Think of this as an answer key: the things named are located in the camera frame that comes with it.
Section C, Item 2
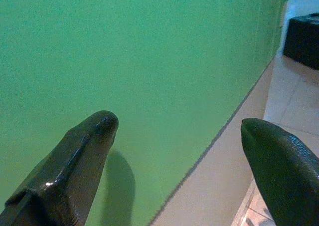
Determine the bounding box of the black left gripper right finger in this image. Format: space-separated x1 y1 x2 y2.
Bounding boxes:
240 118 319 226

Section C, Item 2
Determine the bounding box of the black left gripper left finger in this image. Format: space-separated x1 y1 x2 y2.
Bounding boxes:
0 110 119 226

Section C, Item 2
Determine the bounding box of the black box-shaped object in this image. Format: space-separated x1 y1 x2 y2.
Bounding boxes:
283 12 319 71

